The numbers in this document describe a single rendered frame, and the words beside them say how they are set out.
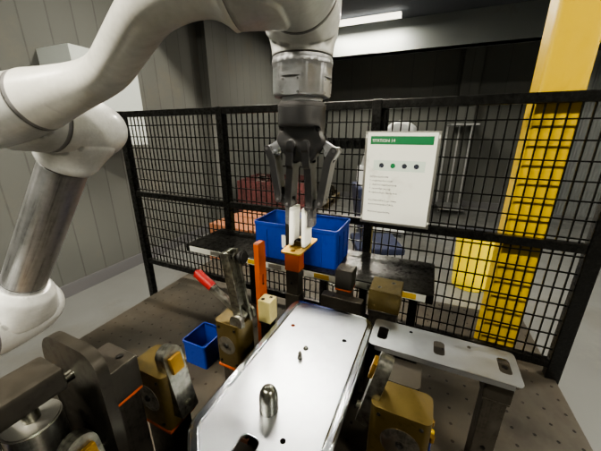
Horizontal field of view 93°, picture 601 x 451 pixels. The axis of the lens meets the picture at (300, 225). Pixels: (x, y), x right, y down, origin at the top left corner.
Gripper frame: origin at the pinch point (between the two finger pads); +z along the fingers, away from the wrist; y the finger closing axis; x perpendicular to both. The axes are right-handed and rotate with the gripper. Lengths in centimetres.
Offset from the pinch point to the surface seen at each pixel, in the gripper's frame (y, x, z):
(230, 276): -15.0, -1.8, 12.7
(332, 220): -11, 51, 15
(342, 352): 8.0, 5.4, 29.1
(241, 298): -14.4, 0.4, 19.2
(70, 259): -272, 84, 98
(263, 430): 1.4, -16.3, 29.2
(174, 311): -74, 30, 60
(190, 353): -45, 11, 56
